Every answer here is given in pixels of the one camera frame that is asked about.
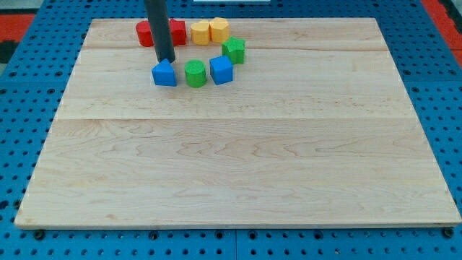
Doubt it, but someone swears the blue cube block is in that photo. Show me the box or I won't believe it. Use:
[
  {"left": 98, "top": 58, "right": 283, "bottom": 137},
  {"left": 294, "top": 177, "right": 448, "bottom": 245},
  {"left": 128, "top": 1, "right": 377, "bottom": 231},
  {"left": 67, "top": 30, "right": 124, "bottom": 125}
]
[{"left": 209, "top": 56, "right": 233, "bottom": 85}]

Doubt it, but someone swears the yellow heart block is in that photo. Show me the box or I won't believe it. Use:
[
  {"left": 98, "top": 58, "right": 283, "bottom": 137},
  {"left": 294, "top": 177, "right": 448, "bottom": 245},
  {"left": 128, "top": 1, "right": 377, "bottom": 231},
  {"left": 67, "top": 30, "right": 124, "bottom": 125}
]
[{"left": 190, "top": 20, "right": 210, "bottom": 46}]

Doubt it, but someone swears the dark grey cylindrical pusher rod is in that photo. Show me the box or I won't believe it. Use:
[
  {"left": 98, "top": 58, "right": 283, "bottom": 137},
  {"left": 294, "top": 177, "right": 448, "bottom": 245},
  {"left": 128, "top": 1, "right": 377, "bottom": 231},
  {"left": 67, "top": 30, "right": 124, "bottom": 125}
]
[{"left": 144, "top": 0, "right": 175, "bottom": 63}]

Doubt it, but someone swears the red circle block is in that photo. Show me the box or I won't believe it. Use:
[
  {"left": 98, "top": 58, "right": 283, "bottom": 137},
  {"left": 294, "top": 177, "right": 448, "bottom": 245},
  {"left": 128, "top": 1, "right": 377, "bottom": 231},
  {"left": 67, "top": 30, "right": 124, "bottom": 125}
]
[{"left": 135, "top": 20, "right": 154, "bottom": 47}]

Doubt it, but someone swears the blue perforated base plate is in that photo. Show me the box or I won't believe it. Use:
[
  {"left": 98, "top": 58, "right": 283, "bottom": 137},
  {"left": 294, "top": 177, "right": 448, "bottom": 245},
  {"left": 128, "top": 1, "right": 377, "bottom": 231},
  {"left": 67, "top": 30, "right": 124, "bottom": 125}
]
[{"left": 1, "top": 0, "right": 461, "bottom": 259}]

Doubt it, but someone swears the green star block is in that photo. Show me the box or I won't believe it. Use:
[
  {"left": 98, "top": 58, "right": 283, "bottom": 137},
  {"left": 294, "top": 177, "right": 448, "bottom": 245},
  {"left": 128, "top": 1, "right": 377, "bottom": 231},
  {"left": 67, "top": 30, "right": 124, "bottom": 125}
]
[{"left": 222, "top": 36, "right": 245, "bottom": 64}]

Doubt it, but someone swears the yellow hexagon block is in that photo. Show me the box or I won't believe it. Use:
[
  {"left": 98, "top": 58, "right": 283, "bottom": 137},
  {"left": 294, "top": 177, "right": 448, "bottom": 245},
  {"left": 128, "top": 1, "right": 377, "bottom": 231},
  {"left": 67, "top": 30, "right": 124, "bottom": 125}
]
[{"left": 209, "top": 17, "right": 230, "bottom": 43}]

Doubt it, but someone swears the blue triangle block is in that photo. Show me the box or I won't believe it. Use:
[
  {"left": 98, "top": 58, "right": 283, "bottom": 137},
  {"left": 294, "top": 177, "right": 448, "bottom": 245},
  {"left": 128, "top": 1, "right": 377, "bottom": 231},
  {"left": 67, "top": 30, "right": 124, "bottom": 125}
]
[{"left": 152, "top": 59, "right": 177, "bottom": 87}]

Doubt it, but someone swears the red star block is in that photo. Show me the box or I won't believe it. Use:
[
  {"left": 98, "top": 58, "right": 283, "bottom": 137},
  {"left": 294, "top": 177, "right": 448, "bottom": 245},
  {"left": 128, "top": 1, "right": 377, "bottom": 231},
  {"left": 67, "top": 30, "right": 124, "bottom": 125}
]
[{"left": 169, "top": 18, "right": 187, "bottom": 46}]

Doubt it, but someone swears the green cylinder block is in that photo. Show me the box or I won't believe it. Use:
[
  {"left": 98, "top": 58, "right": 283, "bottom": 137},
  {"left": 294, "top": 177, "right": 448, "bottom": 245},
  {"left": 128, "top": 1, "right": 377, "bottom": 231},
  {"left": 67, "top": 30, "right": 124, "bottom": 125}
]
[{"left": 184, "top": 59, "right": 206, "bottom": 88}]

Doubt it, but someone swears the light wooden board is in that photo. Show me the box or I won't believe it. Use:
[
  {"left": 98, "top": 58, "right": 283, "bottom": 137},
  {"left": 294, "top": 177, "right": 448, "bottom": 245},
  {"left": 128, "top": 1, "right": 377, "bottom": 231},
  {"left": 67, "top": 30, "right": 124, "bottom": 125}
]
[{"left": 14, "top": 18, "right": 461, "bottom": 230}]

